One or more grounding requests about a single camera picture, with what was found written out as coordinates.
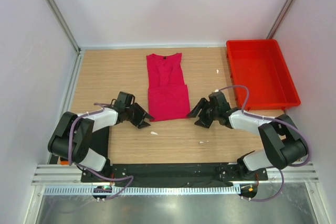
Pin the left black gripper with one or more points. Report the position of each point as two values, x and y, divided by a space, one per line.
139 114

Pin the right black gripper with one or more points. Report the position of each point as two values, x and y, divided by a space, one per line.
203 121

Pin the magenta t shirt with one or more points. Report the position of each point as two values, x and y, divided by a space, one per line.
168 97

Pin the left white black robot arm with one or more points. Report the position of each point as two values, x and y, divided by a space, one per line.
72 136

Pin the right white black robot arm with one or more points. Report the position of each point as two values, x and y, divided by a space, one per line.
282 143

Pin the black folded t shirt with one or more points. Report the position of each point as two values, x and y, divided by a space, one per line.
100 141

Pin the red plastic bin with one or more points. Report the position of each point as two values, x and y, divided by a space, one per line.
260 66

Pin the orange folded t shirt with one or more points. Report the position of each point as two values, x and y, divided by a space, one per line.
64 161

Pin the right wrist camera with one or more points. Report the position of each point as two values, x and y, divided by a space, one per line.
217 100

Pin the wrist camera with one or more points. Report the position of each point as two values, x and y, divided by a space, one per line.
125 99
217 100

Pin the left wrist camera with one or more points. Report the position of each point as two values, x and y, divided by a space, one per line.
125 99

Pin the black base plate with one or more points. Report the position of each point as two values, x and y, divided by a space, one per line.
192 175

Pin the slotted grey cable duct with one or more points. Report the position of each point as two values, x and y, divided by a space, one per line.
96 190

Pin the right aluminium corner post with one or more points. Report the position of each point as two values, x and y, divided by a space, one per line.
280 18

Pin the aluminium corner post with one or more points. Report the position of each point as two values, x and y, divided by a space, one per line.
280 18
63 24

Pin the left aluminium corner post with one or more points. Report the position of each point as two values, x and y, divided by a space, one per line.
63 24

